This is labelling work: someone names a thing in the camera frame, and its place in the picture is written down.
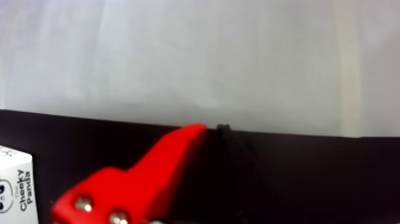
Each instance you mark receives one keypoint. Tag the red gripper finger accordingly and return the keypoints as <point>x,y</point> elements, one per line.
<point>140,187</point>

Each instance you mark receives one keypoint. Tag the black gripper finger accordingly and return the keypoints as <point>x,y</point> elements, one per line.
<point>240,175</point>

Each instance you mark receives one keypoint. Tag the white cardboard display box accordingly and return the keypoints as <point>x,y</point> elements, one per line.
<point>18,187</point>

